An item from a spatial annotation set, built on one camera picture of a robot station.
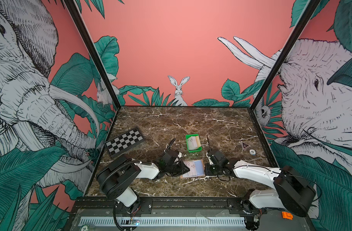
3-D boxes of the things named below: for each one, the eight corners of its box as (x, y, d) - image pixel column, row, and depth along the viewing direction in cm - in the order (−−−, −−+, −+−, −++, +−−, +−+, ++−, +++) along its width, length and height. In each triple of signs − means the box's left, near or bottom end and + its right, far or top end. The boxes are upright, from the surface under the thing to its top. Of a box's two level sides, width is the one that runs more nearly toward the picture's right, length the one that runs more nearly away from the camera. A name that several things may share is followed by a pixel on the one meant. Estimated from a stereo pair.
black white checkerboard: (111, 158, 93) (109, 155, 90) (106, 144, 99) (104, 141, 96) (145, 141, 102) (144, 138, 98) (138, 129, 108) (137, 126, 105)
